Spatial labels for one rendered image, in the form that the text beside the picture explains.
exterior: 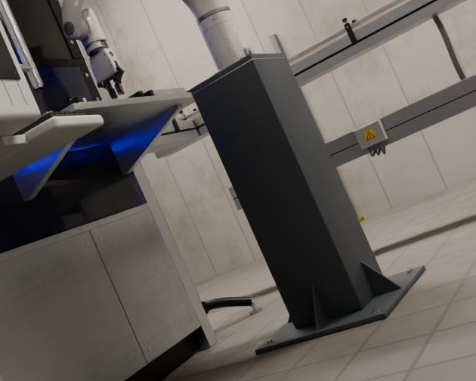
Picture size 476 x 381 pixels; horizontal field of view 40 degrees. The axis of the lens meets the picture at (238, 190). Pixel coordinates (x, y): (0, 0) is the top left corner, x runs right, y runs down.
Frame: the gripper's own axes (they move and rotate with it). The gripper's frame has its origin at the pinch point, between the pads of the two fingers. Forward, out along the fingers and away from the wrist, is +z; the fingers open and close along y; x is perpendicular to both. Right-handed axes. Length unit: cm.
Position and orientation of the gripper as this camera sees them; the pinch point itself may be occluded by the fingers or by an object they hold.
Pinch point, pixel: (115, 91)
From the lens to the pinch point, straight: 242.5
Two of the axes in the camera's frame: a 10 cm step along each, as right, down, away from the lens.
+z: 4.0, 9.1, -0.2
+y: -7.9, 3.6, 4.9
